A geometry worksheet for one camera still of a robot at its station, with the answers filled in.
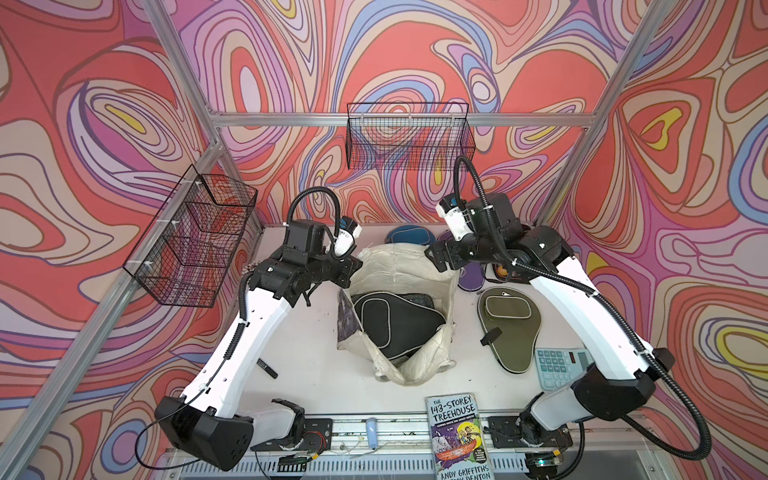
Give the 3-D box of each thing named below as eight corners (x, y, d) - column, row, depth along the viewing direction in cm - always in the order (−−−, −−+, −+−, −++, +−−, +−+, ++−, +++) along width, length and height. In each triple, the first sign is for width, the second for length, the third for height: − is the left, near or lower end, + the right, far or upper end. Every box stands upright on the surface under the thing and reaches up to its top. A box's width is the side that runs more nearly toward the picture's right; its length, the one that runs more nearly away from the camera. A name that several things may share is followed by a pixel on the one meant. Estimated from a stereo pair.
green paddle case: (493, 373, 85) (496, 369, 82) (474, 291, 103) (476, 286, 100) (554, 373, 85) (559, 369, 82) (525, 291, 102) (529, 286, 100)
